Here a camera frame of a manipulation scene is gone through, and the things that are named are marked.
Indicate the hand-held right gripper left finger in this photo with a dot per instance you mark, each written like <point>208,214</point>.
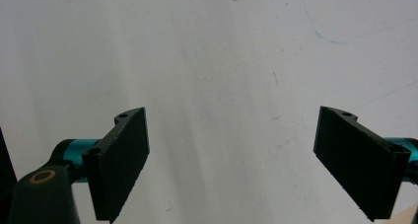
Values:
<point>118,164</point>

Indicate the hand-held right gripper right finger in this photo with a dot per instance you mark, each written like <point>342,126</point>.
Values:
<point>358,164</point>

